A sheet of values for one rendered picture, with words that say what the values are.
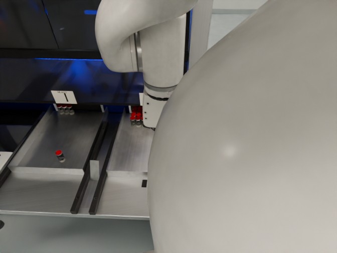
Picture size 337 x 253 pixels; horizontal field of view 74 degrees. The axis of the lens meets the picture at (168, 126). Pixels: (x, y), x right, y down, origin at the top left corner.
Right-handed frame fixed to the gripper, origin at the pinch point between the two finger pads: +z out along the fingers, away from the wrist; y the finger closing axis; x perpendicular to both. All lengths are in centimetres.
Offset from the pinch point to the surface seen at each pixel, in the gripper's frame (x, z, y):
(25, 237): -11, 110, 94
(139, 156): -10.9, 22.1, 10.2
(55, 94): -28, 7, 44
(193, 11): -28.2, -23.4, -7.1
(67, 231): -16, 110, 68
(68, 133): -22, 22, 41
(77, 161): -7.7, 22.1, 32.7
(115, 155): -11.2, 22.1, 19.3
